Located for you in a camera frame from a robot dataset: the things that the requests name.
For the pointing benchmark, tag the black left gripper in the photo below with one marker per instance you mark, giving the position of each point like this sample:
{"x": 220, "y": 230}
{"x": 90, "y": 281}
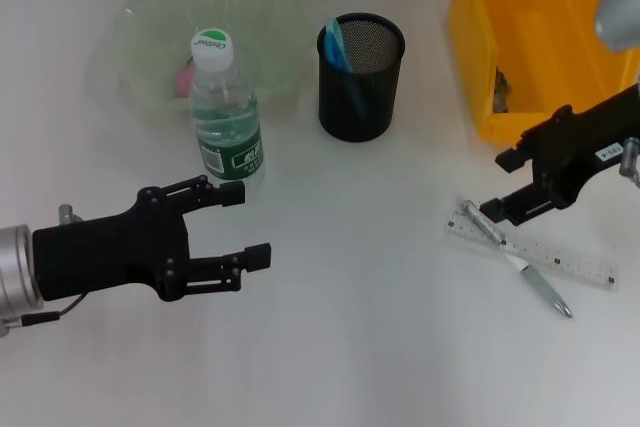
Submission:
{"x": 110, "y": 252}

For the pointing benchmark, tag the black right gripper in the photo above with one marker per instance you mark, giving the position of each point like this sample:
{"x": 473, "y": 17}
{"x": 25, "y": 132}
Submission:
{"x": 580, "y": 142}

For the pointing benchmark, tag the clear plastic ruler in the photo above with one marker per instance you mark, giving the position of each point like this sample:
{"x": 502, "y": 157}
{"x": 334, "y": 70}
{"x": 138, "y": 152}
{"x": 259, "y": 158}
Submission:
{"x": 565, "y": 257}

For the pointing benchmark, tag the green plastic wrapper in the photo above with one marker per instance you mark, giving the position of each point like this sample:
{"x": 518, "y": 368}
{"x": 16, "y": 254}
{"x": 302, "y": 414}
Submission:
{"x": 501, "y": 92}

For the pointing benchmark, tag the silver white ballpoint pen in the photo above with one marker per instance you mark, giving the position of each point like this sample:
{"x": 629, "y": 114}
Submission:
{"x": 542, "y": 287}

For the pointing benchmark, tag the clear green-label water bottle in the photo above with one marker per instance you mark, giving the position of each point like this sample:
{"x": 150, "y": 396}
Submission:
{"x": 227, "y": 117}

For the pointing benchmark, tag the pink toy peach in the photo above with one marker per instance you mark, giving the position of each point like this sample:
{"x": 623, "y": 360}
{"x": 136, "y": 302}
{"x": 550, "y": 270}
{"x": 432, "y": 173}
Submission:
{"x": 182, "y": 79}

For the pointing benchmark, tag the blue scissors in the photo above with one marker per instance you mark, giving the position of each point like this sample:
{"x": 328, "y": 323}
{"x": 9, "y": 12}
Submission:
{"x": 337, "y": 54}

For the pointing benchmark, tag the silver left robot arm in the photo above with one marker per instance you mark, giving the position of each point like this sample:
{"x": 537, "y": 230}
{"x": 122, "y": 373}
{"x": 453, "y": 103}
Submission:
{"x": 17, "y": 272}

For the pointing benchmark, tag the black mesh pen holder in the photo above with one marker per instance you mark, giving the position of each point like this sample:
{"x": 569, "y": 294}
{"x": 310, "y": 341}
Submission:
{"x": 360, "y": 107}

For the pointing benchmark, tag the translucent green fruit bowl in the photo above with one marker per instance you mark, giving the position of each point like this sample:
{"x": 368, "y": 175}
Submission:
{"x": 270, "y": 22}

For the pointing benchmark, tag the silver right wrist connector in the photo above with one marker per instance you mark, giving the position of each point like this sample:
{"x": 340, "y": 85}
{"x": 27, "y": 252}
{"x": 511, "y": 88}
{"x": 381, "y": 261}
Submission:
{"x": 630, "y": 152}

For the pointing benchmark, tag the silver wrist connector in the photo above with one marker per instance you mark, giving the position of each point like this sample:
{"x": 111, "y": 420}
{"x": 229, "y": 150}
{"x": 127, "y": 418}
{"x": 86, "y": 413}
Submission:
{"x": 69, "y": 214}
{"x": 630, "y": 152}

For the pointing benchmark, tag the yellow plastic bin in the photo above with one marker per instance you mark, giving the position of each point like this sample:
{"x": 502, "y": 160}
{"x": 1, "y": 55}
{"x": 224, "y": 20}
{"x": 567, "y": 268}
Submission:
{"x": 550, "y": 47}

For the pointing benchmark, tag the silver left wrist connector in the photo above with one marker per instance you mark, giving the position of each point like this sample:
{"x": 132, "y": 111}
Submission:
{"x": 69, "y": 214}

